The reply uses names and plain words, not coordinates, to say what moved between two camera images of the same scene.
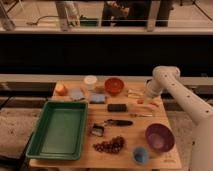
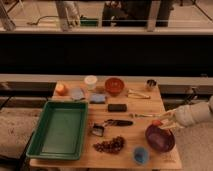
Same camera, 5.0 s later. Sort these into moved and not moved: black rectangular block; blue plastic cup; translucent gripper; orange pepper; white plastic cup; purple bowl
Moved: orange pepper; translucent gripper
Not moved: purple bowl; blue plastic cup; black rectangular block; white plastic cup
